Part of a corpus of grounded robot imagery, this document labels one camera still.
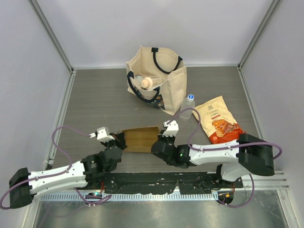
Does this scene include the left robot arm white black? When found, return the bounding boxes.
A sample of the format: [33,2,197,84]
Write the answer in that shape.
[9,132,127,209]

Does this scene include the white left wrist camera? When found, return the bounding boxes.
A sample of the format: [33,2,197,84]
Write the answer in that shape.
[89,127,114,143]

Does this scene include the beige canvas tote bag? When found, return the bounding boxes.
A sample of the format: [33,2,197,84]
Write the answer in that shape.
[126,47,187,115]

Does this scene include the cassava chips snack bag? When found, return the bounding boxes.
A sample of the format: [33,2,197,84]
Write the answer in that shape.
[192,96,244,144]

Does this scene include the clear plastic water bottle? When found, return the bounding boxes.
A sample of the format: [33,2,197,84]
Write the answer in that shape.
[179,94,195,121]

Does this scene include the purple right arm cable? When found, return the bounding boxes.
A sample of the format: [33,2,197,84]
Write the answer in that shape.
[166,108,283,160]

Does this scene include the peach capped bottle in bag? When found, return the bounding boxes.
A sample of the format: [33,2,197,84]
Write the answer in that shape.
[141,76,162,89]

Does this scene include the white item in bag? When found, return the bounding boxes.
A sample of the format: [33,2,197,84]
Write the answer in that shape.
[136,75,144,80]

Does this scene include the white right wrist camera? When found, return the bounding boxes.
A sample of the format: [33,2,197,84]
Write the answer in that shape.
[162,120,179,137]

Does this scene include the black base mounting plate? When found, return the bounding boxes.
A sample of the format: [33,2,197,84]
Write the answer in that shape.
[81,172,243,195]

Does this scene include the white slotted cable duct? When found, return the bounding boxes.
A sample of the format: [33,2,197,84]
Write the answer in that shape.
[40,191,218,201]

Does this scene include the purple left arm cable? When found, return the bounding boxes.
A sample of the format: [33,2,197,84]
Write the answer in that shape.
[0,125,95,210]

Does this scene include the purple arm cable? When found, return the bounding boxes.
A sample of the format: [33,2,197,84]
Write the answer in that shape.
[0,125,95,210]
[166,108,283,160]

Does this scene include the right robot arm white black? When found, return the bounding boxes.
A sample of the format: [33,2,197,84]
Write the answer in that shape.
[151,133,275,188]

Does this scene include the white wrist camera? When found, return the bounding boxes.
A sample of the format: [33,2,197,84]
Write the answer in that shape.
[89,127,114,143]
[162,120,179,137]

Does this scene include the brown cardboard box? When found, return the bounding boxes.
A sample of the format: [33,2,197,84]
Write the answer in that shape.
[123,126,160,153]

